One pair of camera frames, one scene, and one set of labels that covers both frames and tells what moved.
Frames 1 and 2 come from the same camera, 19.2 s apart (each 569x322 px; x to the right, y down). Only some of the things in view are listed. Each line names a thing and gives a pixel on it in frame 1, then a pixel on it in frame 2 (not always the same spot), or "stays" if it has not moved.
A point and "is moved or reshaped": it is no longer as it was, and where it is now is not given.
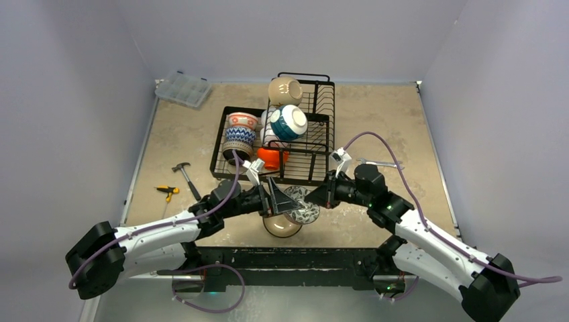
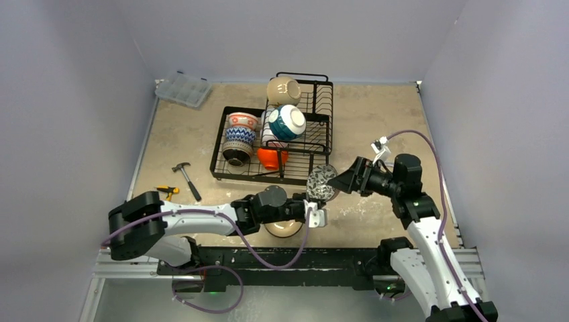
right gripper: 329,192 to 359,174
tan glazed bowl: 280,225 stays
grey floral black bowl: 308,212 is moved or reshaped
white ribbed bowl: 266,118 stays
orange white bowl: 271,157 stays
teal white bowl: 288,122 stays
